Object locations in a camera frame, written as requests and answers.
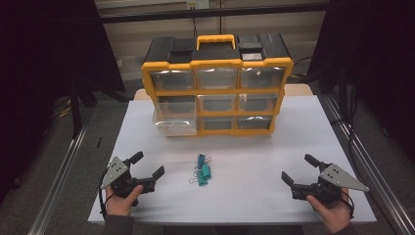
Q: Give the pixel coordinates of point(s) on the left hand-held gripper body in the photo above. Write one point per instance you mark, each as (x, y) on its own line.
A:
(115, 171)

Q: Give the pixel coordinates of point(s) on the white wall socket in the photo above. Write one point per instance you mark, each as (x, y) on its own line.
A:
(197, 4)

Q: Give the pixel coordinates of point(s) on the blue binder clip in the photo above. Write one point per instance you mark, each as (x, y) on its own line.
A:
(200, 160)

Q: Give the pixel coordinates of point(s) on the black horizontal bar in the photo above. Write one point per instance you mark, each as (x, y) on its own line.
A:
(212, 13)

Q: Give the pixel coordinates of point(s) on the black curtain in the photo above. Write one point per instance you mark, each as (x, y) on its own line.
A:
(39, 65)
(375, 58)

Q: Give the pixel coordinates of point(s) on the set of closed clear drawers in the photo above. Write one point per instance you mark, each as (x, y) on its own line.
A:
(217, 78)

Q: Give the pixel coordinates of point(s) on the small black floor object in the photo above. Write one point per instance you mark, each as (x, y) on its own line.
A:
(99, 142)

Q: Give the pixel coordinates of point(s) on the person's right hand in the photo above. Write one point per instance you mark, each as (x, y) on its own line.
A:
(334, 213)

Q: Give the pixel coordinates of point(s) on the aluminium rail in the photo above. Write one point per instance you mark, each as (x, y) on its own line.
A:
(55, 182)
(375, 169)

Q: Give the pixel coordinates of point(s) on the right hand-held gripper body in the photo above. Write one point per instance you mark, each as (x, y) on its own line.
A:
(339, 178)

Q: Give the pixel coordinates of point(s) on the teal binder clip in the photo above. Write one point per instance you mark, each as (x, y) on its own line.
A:
(202, 180)
(206, 170)

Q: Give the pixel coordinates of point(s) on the clear plastic drawer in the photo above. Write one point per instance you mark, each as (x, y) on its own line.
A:
(176, 114)

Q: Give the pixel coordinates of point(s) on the yellow and black organizer case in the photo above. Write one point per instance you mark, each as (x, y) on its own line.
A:
(215, 52)

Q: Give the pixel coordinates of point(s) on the person's left hand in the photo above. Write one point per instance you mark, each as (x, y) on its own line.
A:
(121, 202)

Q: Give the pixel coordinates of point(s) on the black metal stand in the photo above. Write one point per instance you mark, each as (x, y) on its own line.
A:
(75, 111)

